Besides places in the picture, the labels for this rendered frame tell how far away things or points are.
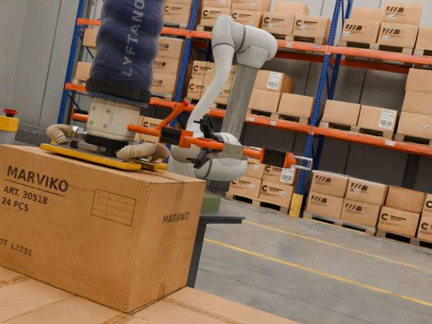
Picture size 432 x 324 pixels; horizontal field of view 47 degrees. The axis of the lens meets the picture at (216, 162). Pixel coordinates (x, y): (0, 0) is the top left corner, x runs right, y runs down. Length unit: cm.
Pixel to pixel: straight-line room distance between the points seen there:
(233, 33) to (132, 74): 76
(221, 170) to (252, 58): 55
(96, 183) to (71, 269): 28
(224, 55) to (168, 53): 772
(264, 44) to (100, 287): 135
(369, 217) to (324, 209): 74
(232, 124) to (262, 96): 670
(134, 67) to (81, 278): 70
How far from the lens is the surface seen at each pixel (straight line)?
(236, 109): 239
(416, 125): 862
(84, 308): 155
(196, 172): 237
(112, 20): 172
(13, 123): 274
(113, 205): 153
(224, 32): 230
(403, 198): 907
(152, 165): 174
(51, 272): 169
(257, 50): 235
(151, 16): 172
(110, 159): 160
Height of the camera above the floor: 111
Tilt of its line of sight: 3 degrees down
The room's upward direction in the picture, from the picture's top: 11 degrees clockwise
